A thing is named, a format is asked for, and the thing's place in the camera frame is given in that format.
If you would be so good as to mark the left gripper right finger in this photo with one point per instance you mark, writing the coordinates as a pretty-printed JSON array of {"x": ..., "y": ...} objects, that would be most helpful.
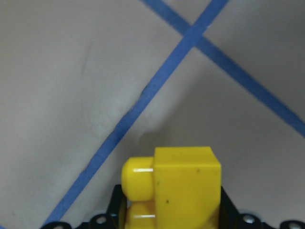
[{"x": 231, "y": 218}]

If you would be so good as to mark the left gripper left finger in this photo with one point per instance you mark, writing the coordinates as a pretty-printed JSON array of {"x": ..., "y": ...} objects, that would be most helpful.
[{"x": 115, "y": 215}]

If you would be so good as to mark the yellow toy block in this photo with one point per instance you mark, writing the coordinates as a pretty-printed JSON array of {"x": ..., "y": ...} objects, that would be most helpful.
[{"x": 176, "y": 188}]

